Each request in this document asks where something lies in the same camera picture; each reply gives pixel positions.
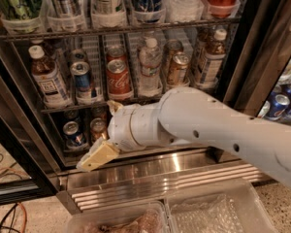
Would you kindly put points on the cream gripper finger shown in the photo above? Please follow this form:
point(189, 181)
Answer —
point(102, 152)
point(115, 107)

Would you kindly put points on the tea bottle white cap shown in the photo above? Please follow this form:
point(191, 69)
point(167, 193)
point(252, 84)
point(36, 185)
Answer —
point(47, 76)
point(211, 56)

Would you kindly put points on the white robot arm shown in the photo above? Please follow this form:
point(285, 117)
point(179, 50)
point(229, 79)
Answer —
point(185, 116)

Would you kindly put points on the gold can bottom shelf left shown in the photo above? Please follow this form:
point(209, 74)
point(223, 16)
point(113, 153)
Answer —
point(98, 129)

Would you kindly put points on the gold can shelf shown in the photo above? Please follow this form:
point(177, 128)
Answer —
point(98, 129)
point(171, 47)
point(178, 68)

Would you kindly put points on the blue pepsi can bottom shelf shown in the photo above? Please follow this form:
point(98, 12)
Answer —
point(75, 139)

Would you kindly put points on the blue pepsi can shelf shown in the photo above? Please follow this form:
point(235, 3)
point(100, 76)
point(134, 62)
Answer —
point(75, 139)
point(84, 83)

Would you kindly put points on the blue pepsi can middle shelf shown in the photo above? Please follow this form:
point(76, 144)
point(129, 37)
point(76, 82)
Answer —
point(84, 83)

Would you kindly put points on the steel fridge base grille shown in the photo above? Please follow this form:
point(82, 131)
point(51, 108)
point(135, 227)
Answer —
point(151, 177)

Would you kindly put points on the blue can rear middle shelf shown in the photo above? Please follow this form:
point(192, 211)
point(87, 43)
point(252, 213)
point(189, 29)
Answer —
point(78, 55)

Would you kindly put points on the gold can middle shelf front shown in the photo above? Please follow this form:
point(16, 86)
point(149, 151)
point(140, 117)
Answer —
point(178, 68)

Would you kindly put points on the gold can middle shelf rear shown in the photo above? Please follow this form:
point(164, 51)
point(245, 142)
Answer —
point(171, 47)

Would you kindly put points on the white label bottle top shelf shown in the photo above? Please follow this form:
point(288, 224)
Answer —
point(108, 13)

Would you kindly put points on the pepsi bottle top shelf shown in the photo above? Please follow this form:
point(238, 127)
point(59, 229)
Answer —
point(147, 11)

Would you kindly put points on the silver can top shelf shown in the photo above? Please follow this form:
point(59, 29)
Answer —
point(66, 16)

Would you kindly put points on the clear water bottle top shelf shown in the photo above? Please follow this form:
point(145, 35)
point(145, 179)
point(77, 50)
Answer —
point(183, 10)

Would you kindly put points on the green bottle top shelf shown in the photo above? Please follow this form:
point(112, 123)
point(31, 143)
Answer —
point(23, 16)

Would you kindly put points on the pepsi cans right fridge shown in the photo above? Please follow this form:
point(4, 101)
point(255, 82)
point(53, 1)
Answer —
point(278, 104)

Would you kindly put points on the red coca-cola can front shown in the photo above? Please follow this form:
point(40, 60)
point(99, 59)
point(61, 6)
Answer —
point(118, 80)

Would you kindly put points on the red coca-cola can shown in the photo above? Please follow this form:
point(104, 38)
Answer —
point(116, 52)
point(118, 80)

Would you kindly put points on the red coca-cola can rear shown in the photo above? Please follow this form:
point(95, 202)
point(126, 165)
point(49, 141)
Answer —
point(116, 52)

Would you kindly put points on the clear plastic bin left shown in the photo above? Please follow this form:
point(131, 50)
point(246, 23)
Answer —
point(146, 217)

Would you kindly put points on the clear plastic bin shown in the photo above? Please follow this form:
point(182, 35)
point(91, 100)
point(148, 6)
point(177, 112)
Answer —
point(223, 207)
point(146, 217)

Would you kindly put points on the clear plastic bin right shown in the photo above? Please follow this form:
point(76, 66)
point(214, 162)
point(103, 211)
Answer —
point(223, 207)

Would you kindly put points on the middle wire shelf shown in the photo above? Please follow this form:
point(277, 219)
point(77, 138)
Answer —
point(135, 100)

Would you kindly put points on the wire shelf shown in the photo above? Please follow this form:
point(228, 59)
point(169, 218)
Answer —
point(4, 35)
point(135, 100)

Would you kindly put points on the top wire shelf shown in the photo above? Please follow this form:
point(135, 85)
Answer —
point(4, 35)

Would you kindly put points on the right fridge door frame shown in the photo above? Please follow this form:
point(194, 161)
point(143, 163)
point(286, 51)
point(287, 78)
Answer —
point(258, 55)

